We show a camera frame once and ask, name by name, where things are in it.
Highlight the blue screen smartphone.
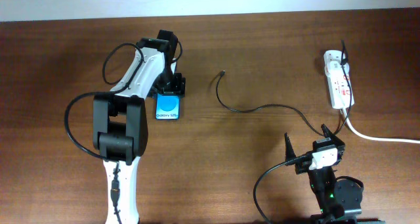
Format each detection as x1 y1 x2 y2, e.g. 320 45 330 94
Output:
156 94 180 120

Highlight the white power strip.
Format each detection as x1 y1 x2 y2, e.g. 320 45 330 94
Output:
324 50 354 110

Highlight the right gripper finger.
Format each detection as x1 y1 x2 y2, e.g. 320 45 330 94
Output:
321 124 344 146
284 133 297 162

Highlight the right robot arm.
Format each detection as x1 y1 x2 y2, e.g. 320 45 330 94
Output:
284 125 364 223

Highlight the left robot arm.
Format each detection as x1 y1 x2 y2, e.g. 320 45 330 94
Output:
93 30 186 223

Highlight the white power strip cord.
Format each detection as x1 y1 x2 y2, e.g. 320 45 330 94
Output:
341 108 420 145

